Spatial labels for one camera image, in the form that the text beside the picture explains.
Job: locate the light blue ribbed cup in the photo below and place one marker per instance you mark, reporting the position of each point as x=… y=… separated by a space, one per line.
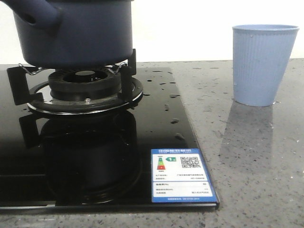
x=260 y=56

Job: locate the right burner with pot support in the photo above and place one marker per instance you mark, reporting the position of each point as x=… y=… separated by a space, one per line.
x=78 y=91

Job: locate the dark blue pot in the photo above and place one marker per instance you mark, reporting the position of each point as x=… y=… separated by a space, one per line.
x=73 y=33

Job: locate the blue energy label sticker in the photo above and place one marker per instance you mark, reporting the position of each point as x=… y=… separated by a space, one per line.
x=180 y=175

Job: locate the black glass gas stove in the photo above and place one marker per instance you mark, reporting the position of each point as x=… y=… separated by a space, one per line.
x=99 y=162

